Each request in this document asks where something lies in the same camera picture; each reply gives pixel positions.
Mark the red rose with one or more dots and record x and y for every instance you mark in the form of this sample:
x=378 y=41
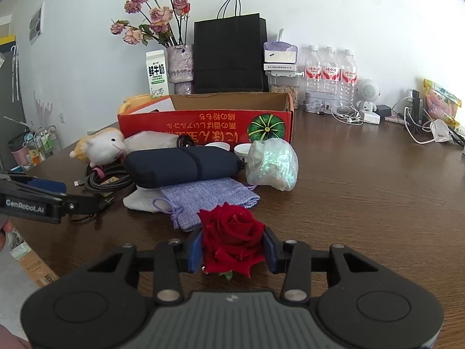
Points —
x=232 y=232

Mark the yellow mug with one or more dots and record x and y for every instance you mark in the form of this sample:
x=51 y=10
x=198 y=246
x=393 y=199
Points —
x=136 y=101

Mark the white charger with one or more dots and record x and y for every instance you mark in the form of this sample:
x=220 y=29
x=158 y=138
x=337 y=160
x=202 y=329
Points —
x=370 y=117

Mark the white robot-shaped speaker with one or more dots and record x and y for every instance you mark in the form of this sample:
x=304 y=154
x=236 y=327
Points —
x=367 y=91

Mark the yellow snack bag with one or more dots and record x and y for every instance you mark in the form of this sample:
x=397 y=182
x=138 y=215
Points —
x=439 y=101

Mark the red cardboard box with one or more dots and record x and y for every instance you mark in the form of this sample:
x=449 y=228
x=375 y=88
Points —
x=203 y=121

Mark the translucent plastic container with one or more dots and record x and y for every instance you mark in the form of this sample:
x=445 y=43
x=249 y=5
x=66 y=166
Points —
x=152 y=140

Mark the white face mask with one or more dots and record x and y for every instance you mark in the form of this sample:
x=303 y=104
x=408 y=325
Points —
x=440 y=131

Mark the black power adapter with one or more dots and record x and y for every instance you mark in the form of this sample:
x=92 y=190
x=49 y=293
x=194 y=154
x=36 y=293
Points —
x=383 y=110

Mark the person's left hand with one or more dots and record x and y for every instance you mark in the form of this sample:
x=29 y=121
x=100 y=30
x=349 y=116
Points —
x=3 y=227

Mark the grey tin box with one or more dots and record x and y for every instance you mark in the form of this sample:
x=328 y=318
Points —
x=319 y=103

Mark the person's pink clothing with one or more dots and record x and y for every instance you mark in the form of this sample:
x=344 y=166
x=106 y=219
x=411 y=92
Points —
x=11 y=338

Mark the small white plastic lid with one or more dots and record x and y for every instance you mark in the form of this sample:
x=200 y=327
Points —
x=242 y=149

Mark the iridescent plastic bag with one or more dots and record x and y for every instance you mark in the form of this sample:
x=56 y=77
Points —
x=276 y=163

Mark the white cloth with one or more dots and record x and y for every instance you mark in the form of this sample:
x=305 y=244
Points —
x=140 y=200

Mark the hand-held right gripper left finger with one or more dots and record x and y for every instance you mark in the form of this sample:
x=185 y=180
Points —
x=194 y=252

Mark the dark grey cabinet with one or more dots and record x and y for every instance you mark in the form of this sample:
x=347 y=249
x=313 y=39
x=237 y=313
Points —
x=7 y=116

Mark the white earphones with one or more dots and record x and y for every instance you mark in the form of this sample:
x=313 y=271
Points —
x=350 y=118

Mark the cardboard box on floor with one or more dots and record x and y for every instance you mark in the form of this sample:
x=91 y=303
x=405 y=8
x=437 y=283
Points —
x=32 y=261

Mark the pink patterned case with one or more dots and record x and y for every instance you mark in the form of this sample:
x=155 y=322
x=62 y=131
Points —
x=392 y=118

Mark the clear jar of seeds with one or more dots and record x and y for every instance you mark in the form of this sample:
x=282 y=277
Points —
x=283 y=89

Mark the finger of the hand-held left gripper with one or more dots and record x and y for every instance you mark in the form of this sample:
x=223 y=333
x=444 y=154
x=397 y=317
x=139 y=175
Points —
x=81 y=204
x=49 y=185

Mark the white and yellow plush toy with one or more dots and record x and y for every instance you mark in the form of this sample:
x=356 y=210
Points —
x=105 y=145

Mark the white milk carton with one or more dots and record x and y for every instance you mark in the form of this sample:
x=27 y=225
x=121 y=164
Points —
x=157 y=76

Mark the black upright device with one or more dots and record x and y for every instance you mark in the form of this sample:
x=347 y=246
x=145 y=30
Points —
x=417 y=109

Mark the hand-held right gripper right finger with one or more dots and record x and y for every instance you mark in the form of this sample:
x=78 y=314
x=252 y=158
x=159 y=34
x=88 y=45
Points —
x=270 y=253

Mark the flat white box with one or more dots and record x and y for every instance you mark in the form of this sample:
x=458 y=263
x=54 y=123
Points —
x=279 y=67

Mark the navy blue soft pouch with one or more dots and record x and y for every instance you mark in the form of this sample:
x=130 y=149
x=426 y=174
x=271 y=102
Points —
x=163 y=167

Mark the purple vase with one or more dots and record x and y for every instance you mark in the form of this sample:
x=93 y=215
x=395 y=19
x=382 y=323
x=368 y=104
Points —
x=180 y=65

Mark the black paper bag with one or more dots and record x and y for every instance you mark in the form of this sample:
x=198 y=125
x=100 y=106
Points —
x=229 y=54

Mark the dried pink roses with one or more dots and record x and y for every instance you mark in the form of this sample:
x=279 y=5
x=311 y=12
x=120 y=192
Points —
x=161 y=14

